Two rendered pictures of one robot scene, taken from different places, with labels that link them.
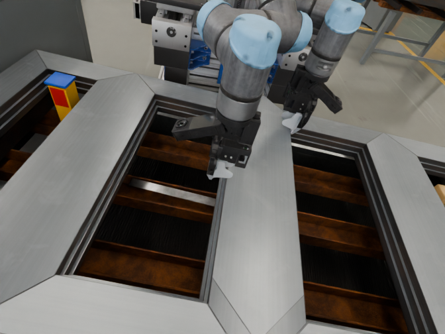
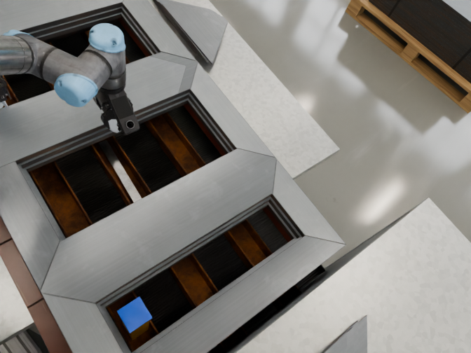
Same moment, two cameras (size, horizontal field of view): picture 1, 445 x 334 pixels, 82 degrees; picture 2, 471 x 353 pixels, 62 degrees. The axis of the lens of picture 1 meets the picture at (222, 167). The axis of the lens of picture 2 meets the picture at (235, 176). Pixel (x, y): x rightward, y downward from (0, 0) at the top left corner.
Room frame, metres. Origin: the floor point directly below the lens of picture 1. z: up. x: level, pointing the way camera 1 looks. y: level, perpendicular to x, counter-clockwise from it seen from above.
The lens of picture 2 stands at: (0.63, 0.68, 1.88)
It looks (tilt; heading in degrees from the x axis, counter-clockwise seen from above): 59 degrees down; 218
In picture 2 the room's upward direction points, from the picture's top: 24 degrees clockwise
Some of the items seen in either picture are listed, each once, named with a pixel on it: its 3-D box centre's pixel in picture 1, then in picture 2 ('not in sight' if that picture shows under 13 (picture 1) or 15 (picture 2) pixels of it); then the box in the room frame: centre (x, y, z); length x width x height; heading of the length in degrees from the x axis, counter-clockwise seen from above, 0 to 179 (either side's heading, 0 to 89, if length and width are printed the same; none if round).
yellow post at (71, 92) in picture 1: (69, 109); (135, 321); (0.58, 0.52, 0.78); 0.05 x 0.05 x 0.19; 5
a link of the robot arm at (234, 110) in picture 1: (238, 100); (109, 74); (0.40, 0.01, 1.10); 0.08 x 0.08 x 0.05
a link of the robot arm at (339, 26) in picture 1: (337, 30); not in sight; (0.67, -0.17, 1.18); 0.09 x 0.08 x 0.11; 169
